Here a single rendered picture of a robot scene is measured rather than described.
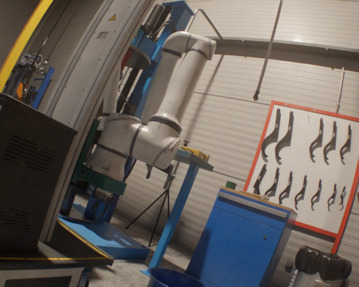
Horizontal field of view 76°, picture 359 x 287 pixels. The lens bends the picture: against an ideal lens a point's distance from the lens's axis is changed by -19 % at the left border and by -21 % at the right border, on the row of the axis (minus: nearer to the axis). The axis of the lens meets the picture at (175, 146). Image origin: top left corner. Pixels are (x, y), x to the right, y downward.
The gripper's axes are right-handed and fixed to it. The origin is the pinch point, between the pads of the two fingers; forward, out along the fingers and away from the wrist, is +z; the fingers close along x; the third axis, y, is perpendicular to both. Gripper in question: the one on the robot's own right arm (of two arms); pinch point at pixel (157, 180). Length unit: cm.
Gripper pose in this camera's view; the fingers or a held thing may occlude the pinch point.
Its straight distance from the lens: 175.2
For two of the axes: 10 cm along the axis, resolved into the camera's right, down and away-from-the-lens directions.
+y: -4.4, 1.3, -8.9
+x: 8.4, 4.1, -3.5
